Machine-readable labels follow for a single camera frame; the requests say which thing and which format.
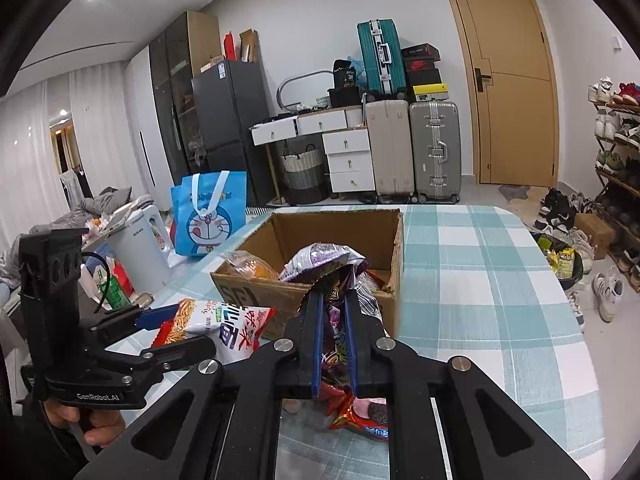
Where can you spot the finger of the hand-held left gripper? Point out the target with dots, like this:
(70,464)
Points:
(155,317)
(190,352)

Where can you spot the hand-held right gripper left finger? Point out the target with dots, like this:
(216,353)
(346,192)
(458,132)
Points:
(316,340)

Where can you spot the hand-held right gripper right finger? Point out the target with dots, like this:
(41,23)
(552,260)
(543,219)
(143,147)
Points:
(352,345)

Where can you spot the purple silver snack packet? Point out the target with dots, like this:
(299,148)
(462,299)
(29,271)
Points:
(334,330)
(320,260)

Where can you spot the white orange noodle snack packet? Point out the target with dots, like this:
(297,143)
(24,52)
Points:
(225,325)

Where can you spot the beige cake packet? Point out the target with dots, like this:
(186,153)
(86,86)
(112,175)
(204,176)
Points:
(250,266)

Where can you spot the person's left forearm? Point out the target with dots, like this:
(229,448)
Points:
(30,445)

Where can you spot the person's left hand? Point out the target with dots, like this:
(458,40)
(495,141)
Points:
(60,412)

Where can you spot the white paper roll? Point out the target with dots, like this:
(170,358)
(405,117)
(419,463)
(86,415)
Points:
(89,282)

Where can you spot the green bottle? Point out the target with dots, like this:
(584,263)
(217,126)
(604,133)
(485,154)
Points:
(115,290)

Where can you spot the white electric kettle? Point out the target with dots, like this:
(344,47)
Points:
(142,255)

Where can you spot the blue cartoon tote bag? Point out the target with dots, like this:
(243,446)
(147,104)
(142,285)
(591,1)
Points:
(207,220)

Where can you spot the grey clothes pile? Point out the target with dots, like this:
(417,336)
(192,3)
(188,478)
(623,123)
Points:
(100,205)

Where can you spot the hanging dark clothes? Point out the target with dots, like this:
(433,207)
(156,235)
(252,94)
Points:
(75,185)

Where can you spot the white sheer curtains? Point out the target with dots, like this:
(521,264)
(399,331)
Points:
(30,160)

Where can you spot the woven laundry basket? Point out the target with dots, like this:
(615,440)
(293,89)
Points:
(304,175)

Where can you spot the white drawer dresser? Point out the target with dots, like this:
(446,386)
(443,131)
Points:
(347,160)

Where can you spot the beige suitcase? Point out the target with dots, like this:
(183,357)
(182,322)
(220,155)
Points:
(391,150)

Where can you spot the silver suitcase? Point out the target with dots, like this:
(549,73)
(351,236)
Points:
(435,150)

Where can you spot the dark grey fridge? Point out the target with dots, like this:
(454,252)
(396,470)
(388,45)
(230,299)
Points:
(230,115)

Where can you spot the grey floor mat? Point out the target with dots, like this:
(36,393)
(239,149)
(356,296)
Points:
(514,194)

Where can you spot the black waste bin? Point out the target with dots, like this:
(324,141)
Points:
(560,262)

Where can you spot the dark glass cabinet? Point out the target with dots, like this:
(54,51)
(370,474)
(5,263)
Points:
(175,90)

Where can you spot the black storage bin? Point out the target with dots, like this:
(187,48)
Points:
(344,98)

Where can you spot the small flat cardboard box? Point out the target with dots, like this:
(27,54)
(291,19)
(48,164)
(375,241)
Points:
(212,64)

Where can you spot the small brown cardboard box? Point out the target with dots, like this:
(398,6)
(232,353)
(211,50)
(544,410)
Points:
(594,235)

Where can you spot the black product box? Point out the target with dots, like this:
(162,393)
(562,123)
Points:
(344,74)

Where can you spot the tan wooden door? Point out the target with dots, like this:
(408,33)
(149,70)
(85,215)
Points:
(515,125)

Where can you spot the blue plastic bag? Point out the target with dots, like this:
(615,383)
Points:
(360,67)

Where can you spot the red carton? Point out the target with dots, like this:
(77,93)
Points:
(229,46)

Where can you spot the folded brown cardboard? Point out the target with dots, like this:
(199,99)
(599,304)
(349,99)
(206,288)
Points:
(248,46)

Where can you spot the red black shoe box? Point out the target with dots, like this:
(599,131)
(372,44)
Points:
(420,64)

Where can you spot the teal suitcase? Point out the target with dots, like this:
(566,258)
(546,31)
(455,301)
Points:
(379,57)

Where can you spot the wooden shoe rack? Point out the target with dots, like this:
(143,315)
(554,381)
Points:
(620,175)

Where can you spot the group of assorted shoes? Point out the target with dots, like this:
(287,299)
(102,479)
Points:
(610,130)

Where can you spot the oval metal mirror frame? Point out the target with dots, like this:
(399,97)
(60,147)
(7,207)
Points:
(281,90)

